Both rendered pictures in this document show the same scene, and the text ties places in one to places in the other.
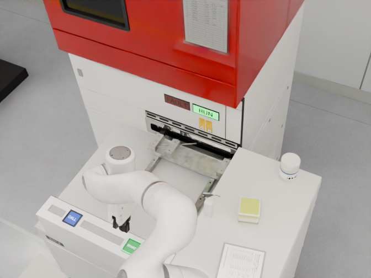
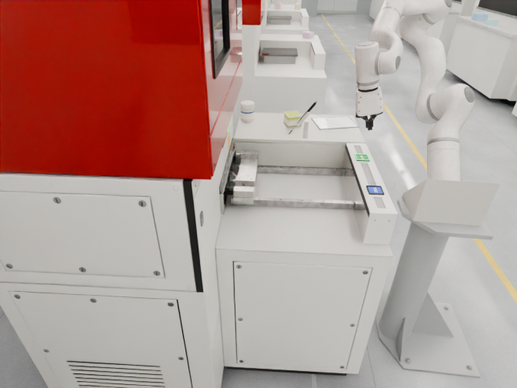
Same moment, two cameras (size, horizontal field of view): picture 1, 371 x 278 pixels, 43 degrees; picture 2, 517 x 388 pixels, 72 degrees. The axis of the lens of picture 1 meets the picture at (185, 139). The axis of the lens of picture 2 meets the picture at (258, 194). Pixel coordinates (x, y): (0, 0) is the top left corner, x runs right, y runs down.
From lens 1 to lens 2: 2.34 m
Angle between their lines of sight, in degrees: 81
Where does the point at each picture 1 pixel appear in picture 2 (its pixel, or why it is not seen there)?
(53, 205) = (377, 208)
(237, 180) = (266, 133)
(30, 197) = not seen: outside the picture
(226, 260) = (330, 126)
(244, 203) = (292, 115)
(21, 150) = not seen: outside the picture
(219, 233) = (315, 132)
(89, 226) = (370, 181)
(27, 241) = not seen: outside the picture
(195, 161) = (250, 170)
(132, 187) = (391, 22)
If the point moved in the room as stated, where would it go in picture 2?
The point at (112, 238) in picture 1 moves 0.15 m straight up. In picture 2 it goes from (365, 168) to (372, 135)
